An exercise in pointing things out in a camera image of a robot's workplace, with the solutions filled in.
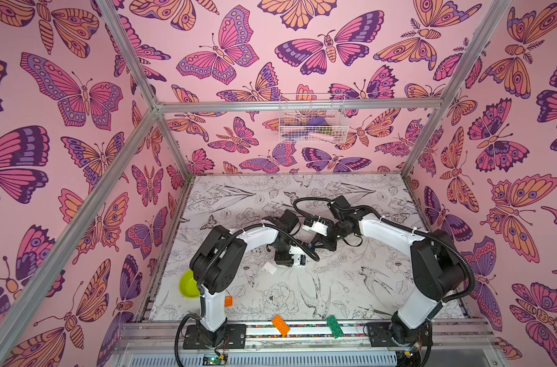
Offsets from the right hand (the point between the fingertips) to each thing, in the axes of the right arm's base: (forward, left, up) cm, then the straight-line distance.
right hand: (314, 239), depth 88 cm
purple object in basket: (+41, -2, +26) cm, 48 cm away
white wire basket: (+45, +7, +28) cm, 54 cm away
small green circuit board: (-37, +35, -10) cm, 52 cm away
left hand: (-2, +9, -7) cm, 11 cm away
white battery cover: (-9, +17, -7) cm, 20 cm away
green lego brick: (-29, -5, -7) cm, 31 cm away
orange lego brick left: (-21, +31, -7) cm, 38 cm away
